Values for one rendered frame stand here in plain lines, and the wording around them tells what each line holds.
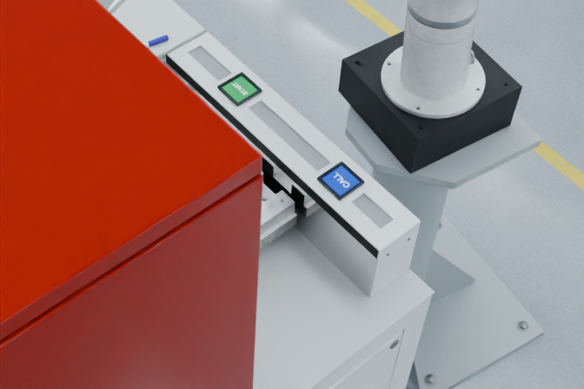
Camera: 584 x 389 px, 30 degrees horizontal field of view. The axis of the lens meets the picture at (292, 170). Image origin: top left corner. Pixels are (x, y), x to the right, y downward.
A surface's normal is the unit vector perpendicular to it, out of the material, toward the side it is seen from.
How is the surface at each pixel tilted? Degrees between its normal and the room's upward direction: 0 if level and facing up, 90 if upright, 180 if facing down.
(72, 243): 0
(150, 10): 0
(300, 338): 0
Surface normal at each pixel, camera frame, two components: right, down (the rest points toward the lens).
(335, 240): -0.75, 0.49
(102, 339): 0.66, 0.61
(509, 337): 0.05, -0.62
